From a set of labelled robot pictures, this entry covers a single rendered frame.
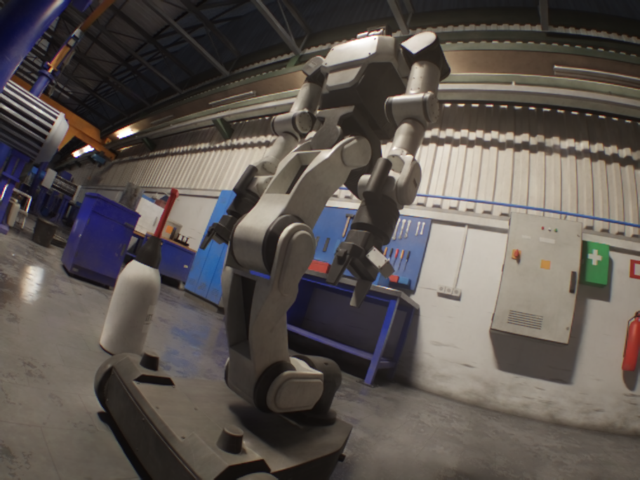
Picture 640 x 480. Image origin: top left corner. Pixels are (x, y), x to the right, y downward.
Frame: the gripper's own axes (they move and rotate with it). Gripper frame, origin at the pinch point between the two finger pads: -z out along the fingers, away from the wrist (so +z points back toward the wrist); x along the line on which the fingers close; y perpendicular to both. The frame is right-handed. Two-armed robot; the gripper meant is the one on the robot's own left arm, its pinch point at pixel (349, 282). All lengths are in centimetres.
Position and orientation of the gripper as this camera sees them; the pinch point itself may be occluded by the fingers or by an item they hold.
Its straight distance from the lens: 60.6
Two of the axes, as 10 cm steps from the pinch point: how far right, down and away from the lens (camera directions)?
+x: -4.7, -5.3, -7.0
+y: 7.8, 1.2, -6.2
